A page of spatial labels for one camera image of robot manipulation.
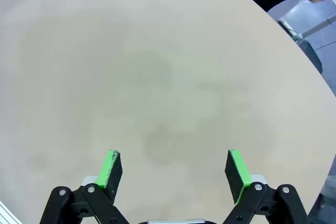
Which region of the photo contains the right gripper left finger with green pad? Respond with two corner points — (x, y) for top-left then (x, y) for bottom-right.
(39, 150), (129, 224)

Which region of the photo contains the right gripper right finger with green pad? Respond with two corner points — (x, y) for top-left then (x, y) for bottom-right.
(222, 149), (310, 224)

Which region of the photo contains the silver aluminium frame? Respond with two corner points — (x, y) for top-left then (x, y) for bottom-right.
(0, 199), (22, 224)

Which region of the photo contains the grey metal pole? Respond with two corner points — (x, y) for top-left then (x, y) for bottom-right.
(299, 15), (336, 41)

